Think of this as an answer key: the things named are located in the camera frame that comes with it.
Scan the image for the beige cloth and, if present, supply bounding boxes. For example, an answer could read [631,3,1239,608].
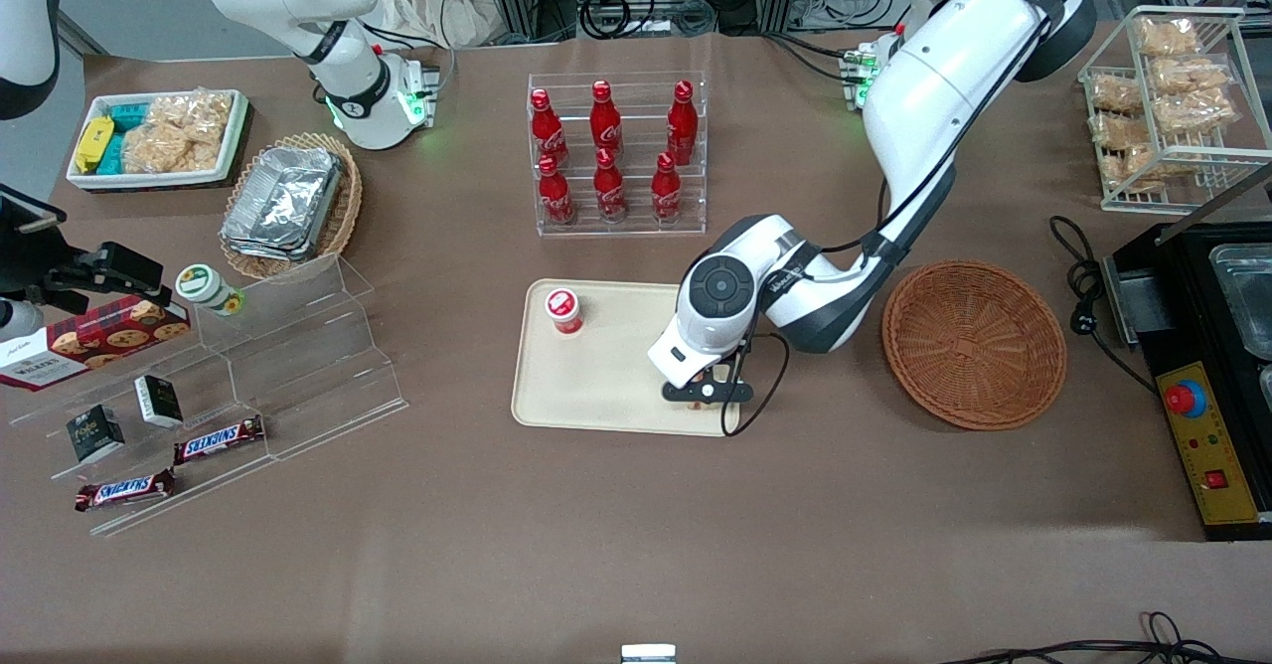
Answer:
[376,0,500,51]

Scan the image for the clear acrylic bottle rack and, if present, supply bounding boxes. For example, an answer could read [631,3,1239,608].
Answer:
[527,72,710,239]

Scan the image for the black coiled cable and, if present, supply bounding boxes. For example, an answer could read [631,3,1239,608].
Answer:
[579,0,718,41]

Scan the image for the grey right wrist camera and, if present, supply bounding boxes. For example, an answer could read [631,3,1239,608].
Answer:
[0,300,47,347]

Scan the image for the round brown wicker basket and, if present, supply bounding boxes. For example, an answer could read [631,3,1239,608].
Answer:
[881,259,1069,431]

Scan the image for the red and white cup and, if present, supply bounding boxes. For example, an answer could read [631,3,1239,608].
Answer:
[544,288,585,338]

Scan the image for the white plastic bin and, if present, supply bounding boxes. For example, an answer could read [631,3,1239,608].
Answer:
[67,89,250,192]

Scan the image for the yellow snack pack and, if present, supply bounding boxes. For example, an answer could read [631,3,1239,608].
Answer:
[77,116,116,174]

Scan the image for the clear bag of fried snacks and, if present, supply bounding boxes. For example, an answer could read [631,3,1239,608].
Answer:
[1133,16,1203,59]
[1153,89,1240,140]
[1148,54,1238,98]
[1097,145,1193,194]
[1089,111,1154,154]
[1088,72,1146,115]

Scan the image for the black heating appliance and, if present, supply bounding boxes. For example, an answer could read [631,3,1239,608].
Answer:
[1103,217,1272,544]

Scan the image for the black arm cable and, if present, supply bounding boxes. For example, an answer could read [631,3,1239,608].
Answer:
[810,0,1092,259]

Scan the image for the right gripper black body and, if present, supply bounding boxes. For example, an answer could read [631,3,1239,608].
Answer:
[0,185,90,315]

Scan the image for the white wire rack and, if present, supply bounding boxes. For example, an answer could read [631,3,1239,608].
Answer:
[1078,5,1272,216]

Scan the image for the steel pan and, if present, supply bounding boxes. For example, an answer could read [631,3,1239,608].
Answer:
[1207,243,1272,363]

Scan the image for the red cola bottle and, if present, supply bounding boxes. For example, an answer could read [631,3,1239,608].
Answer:
[592,148,630,225]
[589,81,624,158]
[530,88,570,169]
[651,152,686,225]
[666,81,700,167]
[537,155,578,227]

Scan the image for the beige plastic tray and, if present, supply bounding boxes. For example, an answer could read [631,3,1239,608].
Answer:
[511,278,742,438]

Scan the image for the Snickers chocolate bar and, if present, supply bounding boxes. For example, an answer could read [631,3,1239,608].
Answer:
[74,468,177,514]
[173,415,266,466]

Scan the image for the aluminium foil tray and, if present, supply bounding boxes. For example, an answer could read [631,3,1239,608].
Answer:
[220,162,334,263]
[237,145,345,248]

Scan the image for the grey metal side bracket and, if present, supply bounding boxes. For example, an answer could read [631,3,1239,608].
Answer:
[1100,253,1146,349]

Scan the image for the red cookie box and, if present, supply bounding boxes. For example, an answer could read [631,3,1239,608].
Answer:
[0,296,192,393]

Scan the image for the clear acrylic stepped shelf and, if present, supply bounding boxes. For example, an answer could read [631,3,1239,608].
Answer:
[8,251,409,538]

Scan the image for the grey metal bar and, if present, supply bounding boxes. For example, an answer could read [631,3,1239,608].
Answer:
[1156,160,1272,246]

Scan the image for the white cup with green label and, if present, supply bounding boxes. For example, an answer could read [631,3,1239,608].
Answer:
[176,263,245,318]

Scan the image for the black power cable with plug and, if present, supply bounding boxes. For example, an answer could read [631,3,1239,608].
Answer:
[1050,215,1159,392]

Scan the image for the small black carton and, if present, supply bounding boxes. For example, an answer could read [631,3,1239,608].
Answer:
[66,404,127,464]
[134,374,185,429]

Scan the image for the yellow control panel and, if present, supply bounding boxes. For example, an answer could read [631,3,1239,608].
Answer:
[1155,360,1263,528]

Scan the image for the clear bag of rice crackers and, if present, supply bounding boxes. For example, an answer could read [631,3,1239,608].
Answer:
[123,94,236,175]

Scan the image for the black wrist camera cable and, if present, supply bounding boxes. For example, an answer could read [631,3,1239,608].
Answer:
[720,331,791,438]

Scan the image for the black floor cables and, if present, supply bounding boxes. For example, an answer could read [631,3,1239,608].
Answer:
[939,611,1272,664]

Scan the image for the oval brown wicker basket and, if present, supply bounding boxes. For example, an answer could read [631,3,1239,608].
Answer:
[219,132,364,282]

